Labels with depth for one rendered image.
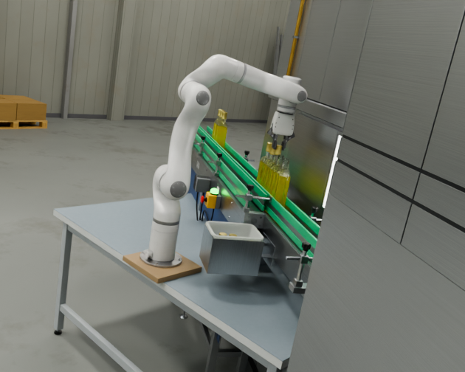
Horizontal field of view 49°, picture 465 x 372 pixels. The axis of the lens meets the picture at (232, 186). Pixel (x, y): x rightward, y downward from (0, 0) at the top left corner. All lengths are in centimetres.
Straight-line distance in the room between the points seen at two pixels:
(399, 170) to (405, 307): 28
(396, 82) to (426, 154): 20
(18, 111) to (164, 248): 642
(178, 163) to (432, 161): 130
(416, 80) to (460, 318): 48
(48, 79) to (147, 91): 219
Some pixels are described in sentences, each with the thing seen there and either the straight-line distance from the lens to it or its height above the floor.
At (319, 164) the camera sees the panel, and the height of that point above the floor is 132.
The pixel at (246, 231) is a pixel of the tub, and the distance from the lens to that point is 224.
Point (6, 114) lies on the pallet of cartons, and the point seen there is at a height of 23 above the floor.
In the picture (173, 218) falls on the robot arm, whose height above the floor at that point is 99.
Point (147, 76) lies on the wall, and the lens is 1083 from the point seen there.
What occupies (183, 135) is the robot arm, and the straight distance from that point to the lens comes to 212.
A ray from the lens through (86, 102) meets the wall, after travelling 1012.
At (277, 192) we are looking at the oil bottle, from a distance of 227.
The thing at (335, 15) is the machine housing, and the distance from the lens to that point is 242.
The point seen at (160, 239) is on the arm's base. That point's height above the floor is 89.
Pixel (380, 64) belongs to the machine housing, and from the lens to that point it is 125.
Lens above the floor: 173
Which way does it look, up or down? 15 degrees down
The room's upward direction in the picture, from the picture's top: 10 degrees clockwise
